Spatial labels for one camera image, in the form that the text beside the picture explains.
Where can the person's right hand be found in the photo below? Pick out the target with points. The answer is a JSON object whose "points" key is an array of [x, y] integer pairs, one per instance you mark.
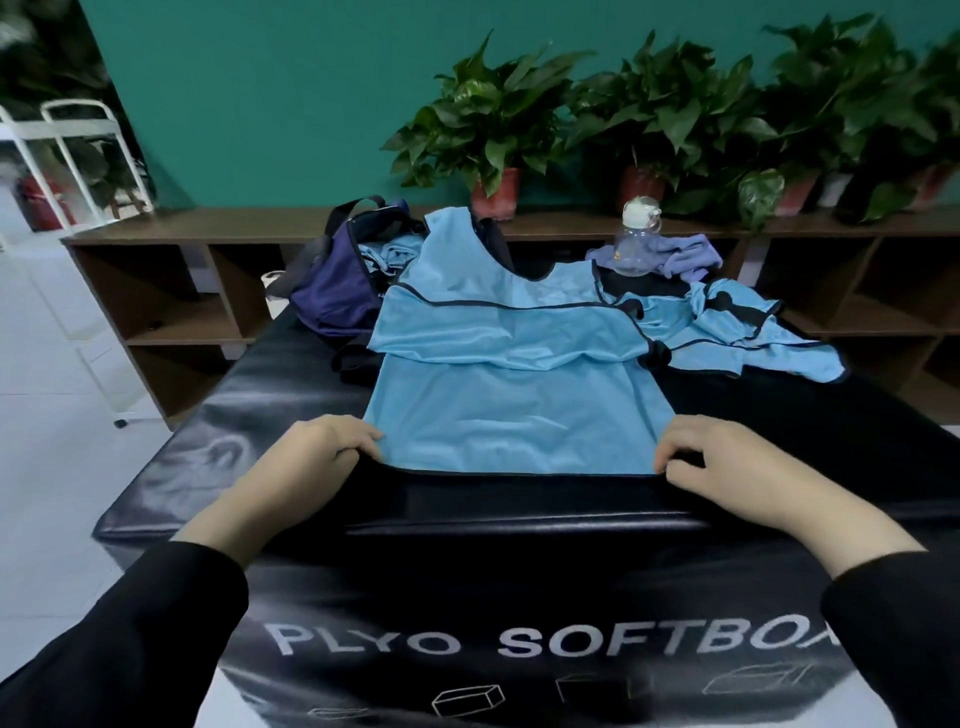
{"points": [[750, 473]]}

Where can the person's left hand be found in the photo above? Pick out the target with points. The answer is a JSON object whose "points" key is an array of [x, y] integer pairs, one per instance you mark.
{"points": [[300, 473]]}

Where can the light blue vest black trim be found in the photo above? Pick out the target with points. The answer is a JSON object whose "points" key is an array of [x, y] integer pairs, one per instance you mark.
{"points": [[750, 338], [393, 255], [510, 405]]}

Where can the navy blue bag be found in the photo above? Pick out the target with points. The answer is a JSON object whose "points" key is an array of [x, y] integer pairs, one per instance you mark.
{"points": [[338, 300]]}

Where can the purple cloth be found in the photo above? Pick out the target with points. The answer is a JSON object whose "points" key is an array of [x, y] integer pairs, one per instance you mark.
{"points": [[683, 255]]}

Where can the clear bottle silver cap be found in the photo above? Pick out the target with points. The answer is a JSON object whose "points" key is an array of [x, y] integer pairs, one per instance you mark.
{"points": [[639, 233]]}

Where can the person's left forearm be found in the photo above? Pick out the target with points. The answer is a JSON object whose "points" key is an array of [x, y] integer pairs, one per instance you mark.
{"points": [[120, 630]]}

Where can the person's right forearm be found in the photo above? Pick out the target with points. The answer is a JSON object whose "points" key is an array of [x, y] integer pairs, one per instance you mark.
{"points": [[900, 615]]}

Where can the black leather bench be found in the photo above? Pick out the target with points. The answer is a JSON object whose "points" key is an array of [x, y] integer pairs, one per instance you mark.
{"points": [[210, 450]]}

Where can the wooden shelf cabinet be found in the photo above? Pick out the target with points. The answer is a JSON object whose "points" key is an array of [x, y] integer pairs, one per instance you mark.
{"points": [[150, 300]]}

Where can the green plant in red pot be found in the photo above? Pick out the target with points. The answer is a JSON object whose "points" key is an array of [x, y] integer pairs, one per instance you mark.
{"points": [[668, 105], [488, 113], [923, 135]]}

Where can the green plant in white pot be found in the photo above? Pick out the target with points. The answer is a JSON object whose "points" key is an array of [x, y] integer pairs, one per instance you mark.
{"points": [[825, 90]]}

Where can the white metal rack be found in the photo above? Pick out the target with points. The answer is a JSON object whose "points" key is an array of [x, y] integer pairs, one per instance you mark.
{"points": [[53, 45]]}

